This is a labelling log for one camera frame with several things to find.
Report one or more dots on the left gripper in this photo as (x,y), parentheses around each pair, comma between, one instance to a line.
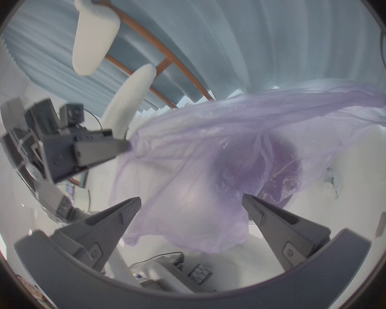
(58,159)

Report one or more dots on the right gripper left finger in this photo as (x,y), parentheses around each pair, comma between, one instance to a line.
(96,233)

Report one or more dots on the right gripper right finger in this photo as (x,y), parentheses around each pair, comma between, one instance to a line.
(286,233)

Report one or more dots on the white paper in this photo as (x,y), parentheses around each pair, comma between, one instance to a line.
(331,185)

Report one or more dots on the purple plastic bag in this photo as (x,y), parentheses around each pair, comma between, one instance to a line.
(196,172)

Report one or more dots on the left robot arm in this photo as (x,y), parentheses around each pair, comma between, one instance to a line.
(22,146)

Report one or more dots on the white cushioned wooden chair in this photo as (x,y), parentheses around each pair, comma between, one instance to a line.
(93,34)

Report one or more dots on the pale blue curtain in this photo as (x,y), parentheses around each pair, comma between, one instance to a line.
(244,27)

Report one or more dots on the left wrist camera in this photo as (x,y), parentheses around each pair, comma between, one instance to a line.
(71,114)

